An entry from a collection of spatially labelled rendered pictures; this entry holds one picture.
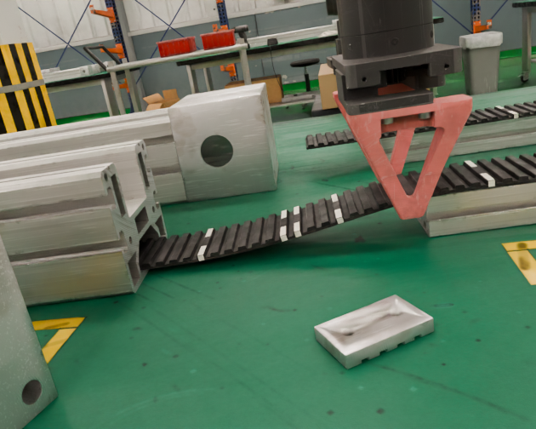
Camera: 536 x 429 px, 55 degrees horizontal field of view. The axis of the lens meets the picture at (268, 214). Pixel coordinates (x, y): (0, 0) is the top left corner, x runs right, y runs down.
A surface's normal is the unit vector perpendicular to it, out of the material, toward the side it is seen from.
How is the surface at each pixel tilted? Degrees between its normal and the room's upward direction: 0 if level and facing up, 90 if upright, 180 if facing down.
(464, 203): 90
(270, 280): 0
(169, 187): 90
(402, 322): 0
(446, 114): 111
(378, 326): 0
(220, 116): 90
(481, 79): 94
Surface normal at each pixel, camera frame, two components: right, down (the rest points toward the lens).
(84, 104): -0.12, 0.35
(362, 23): -0.63, 0.36
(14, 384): 0.90, 0.00
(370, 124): 0.02, 0.65
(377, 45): -0.41, 0.36
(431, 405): -0.16, -0.93
